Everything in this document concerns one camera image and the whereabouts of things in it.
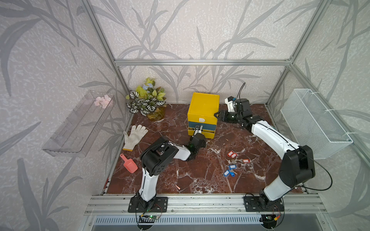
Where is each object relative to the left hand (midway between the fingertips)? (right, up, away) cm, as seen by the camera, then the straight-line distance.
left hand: (202, 136), depth 98 cm
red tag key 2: (+18, -11, -6) cm, 21 cm away
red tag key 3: (+20, -12, -7) cm, 24 cm away
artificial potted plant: (-34, +24, -11) cm, 43 cm away
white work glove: (-47, +1, +4) cm, 47 cm away
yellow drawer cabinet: (-1, +18, -10) cm, 21 cm away
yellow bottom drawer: (+2, +2, -4) cm, 5 cm away
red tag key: (+27, -14, -9) cm, 32 cm away
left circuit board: (-25, -36, -28) cm, 52 cm away
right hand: (+7, +15, -13) cm, 21 cm away
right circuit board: (+32, -39, -26) cm, 57 cm away
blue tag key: (+17, -20, -14) cm, 30 cm away
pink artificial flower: (-55, +22, -21) cm, 62 cm away
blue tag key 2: (+18, -17, -11) cm, 27 cm away
